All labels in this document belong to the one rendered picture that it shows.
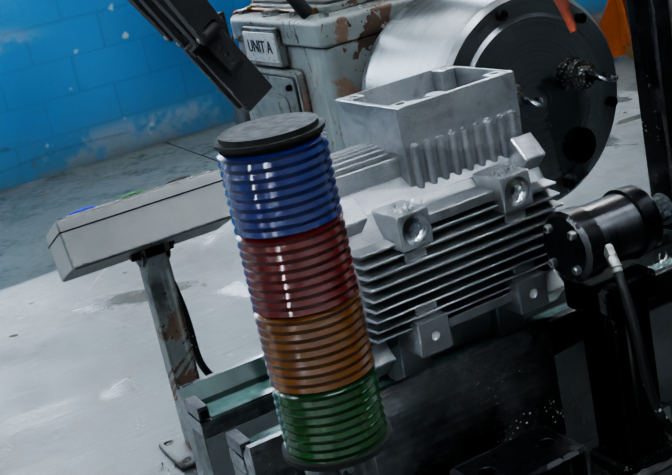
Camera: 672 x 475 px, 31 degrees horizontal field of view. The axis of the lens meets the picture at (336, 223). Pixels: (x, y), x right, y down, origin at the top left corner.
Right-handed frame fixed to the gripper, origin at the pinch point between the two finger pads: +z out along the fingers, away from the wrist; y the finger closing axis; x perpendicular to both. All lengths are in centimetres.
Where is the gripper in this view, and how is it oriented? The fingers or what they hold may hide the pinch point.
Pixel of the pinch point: (228, 68)
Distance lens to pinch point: 100.8
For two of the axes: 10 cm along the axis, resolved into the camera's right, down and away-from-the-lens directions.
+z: 6.0, 6.6, 4.5
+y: -4.7, -1.7, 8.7
